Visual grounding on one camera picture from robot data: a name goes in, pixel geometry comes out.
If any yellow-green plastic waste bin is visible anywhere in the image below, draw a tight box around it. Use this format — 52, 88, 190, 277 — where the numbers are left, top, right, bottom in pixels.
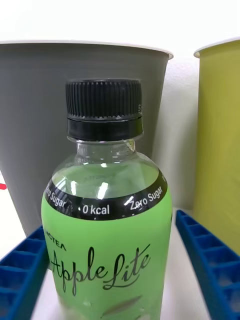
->
192, 36, 240, 256

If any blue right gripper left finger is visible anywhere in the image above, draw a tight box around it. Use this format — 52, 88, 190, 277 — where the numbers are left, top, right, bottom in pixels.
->
0, 225, 50, 320

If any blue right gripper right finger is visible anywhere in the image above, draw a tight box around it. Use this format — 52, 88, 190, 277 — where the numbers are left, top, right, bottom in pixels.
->
175, 209, 240, 320

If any green label plastic bottle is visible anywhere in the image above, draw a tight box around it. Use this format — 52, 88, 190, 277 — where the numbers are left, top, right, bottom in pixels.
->
40, 78, 173, 320

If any grey plastic waste bin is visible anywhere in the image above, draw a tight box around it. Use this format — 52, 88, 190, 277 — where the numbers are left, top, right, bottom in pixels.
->
0, 39, 174, 237

